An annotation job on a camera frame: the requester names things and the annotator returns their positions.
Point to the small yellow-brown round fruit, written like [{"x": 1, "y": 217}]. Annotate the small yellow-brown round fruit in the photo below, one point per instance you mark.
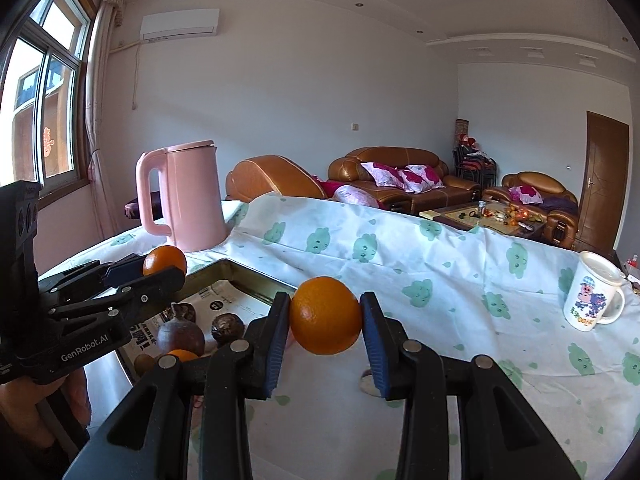
[{"x": 143, "y": 363}]

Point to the sugarcane piece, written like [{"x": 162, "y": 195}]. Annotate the sugarcane piece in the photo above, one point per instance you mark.
[{"x": 367, "y": 384}]

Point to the pink electric kettle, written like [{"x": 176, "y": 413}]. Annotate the pink electric kettle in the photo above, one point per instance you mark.
[{"x": 189, "y": 195}]

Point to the white green cloud tablecloth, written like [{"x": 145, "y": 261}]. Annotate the white green cloud tablecloth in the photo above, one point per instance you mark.
[{"x": 462, "y": 293}]

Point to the dark wrinkled mangosteen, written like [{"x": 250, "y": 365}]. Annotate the dark wrinkled mangosteen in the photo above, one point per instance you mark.
[{"x": 184, "y": 312}]

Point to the brown leather chaise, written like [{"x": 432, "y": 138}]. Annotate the brown leather chaise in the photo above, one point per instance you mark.
[{"x": 256, "y": 176}]

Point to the armchair pink floral pillow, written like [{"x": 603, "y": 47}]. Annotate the armchair pink floral pillow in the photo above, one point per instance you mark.
[{"x": 525, "y": 194}]

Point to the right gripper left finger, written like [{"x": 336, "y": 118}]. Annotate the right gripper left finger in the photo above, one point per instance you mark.
[{"x": 147, "y": 435}]

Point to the pink round cushion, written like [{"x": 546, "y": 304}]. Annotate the pink round cushion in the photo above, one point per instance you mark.
[{"x": 349, "y": 194}]

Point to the brown wooden door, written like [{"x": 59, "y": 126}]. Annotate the brown wooden door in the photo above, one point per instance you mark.
[{"x": 604, "y": 187}]

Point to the coffee table with snacks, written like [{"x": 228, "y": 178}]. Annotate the coffee table with snacks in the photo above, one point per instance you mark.
[{"x": 504, "y": 218}]

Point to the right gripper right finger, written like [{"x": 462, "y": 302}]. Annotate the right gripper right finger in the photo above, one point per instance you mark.
[{"x": 500, "y": 434}]

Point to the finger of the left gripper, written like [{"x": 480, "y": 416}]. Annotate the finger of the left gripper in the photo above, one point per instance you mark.
[
  {"x": 88, "y": 280},
  {"x": 120, "y": 294}
]

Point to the purple round passion fruit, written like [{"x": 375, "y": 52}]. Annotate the purple round passion fruit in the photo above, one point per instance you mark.
[{"x": 175, "y": 334}]

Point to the printed paper in tin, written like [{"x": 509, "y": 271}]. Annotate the printed paper in tin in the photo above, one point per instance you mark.
[{"x": 201, "y": 309}]

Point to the window with frame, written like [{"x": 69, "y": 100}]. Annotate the window with frame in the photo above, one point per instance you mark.
[{"x": 42, "y": 90}]

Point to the small orange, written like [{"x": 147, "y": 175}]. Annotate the small orange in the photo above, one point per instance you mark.
[
  {"x": 183, "y": 355},
  {"x": 163, "y": 258}
]

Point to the person's left hand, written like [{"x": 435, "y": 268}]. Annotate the person's left hand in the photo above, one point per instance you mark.
[{"x": 19, "y": 400}]

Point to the pink floral pillow left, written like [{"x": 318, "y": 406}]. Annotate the pink floral pillow left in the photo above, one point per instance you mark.
[{"x": 383, "y": 175}]

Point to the pink floral pillow right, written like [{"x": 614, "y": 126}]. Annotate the pink floral pillow right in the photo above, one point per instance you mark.
[{"x": 420, "y": 179}]

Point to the dark brown mangosteen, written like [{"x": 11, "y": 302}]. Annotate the dark brown mangosteen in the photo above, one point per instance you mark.
[{"x": 227, "y": 327}]

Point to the pink metal tin box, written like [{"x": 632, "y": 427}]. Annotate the pink metal tin box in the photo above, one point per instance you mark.
[{"x": 255, "y": 283}]

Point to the beige curtain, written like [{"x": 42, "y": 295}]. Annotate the beige curtain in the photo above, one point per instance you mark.
[{"x": 109, "y": 16}]

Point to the white air conditioner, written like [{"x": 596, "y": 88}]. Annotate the white air conditioner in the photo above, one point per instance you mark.
[{"x": 179, "y": 24}]

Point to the white cartoon mug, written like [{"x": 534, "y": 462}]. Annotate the white cartoon mug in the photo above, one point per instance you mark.
[{"x": 596, "y": 293}]

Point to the large orange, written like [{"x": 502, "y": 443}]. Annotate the large orange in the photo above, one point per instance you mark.
[{"x": 325, "y": 316}]

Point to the stacked red black chairs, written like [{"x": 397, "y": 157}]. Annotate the stacked red black chairs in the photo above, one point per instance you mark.
[{"x": 470, "y": 163}]

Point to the brown leather armchair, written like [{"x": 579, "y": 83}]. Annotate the brown leather armchair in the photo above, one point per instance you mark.
[{"x": 560, "y": 206}]

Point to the brown leather long sofa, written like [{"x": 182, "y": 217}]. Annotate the brown leather long sofa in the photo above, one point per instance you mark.
[{"x": 457, "y": 191}]

